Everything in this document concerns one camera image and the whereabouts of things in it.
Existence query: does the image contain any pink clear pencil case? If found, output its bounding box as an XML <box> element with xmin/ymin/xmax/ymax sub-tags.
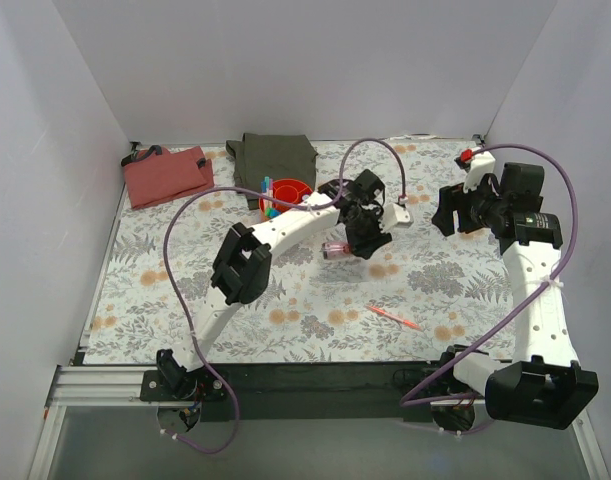
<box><xmin>321</xmin><ymin>242</ymin><xmax>352</xmax><ymax>260</ymax></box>

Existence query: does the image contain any orange round divided container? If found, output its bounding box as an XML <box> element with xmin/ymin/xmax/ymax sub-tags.
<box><xmin>258</xmin><ymin>179</ymin><xmax>313</xmax><ymax>220</ymax></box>

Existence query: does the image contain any orange pen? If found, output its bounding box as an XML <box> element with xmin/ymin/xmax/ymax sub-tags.
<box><xmin>366</xmin><ymin>305</ymin><xmax>421</xmax><ymax>331</ymax></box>

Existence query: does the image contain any white pen pink cap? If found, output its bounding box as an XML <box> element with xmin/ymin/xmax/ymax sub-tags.
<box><xmin>264</xmin><ymin>179</ymin><xmax>273</xmax><ymax>209</ymax></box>

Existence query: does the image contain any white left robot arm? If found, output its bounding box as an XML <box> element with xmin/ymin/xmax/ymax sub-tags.
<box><xmin>156</xmin><ymin>170</ymin><xmax>392</xmax><ymax>400</ymax></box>

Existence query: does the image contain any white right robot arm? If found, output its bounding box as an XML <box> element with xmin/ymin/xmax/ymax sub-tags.
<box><xmin>432</xmin><ymin>158</ymin><xmax>599</xmax><ymax>430</ymax></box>

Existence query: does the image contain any floral patterned table mat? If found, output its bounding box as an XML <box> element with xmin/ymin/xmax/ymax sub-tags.
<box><xmin>84</xmin><ymin>139</ymin><xmax>514</xmax><ymax>365</ymax></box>

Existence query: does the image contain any olive green folded cloth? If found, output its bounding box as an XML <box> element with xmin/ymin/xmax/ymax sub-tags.
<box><xmin>225</xmin><ymin>133</ymin><xmax>317</xmax><ymax>192</ymax></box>

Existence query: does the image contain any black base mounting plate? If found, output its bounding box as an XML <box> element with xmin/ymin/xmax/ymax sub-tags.
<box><xmin>139</xmin><ymin>360</ymin><xmax>499</xmax><ymax>424</ymax></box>

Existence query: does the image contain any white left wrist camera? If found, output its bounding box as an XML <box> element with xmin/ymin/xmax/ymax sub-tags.
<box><xmin>379</xmin><ymin>203</ymin><xmax>414</xmax><ymax>233</ymax></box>

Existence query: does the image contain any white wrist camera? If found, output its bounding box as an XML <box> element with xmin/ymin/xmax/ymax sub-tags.
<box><xmin>379</xmin><ymin>203</ymin><xmax>414</xmax><ymax>233</ymax></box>
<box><xmin>455</xmin><ymin>149</ymin><xmax>496</xmax><ymax>193</ymax></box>

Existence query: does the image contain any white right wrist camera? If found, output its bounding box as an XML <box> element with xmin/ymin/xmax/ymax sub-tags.
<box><xmin>455</xmin><ymin>149</ymin><xmax>496</xmax><ymax>193</ymax></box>

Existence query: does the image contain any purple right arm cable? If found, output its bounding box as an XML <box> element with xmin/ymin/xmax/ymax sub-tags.
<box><xmin>399</xmin><ymin>143</ymin><xmax>580</xmax><ymax>437</ymax></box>

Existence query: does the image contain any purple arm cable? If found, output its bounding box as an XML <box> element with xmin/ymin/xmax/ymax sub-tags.
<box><xmin>399</xmin><ymin>143</ymin><xmax>580</xmax><ymax>437</ymax></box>
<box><xmin>162</xmin><ymin>138</ymin><xmax>409</xmax><ymax>455</ymax></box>

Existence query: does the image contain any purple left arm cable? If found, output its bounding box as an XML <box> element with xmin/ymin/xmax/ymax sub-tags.
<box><xmin>162</xmin><ymin>138</ymin><xmax>409</xmax><ymax>455</ymax></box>

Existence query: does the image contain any red pouch with black strap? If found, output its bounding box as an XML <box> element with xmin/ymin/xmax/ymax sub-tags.
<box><xmin>121</xmin><ymin>145</ymin><xmax>214</xmax><ymax>210</ymax></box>

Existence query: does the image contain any aluminium frame rail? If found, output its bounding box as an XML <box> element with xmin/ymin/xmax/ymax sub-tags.
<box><xmin>27</xmin><ymin>364</ymin><xmax>611</xmax><ymax>480</ymax></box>

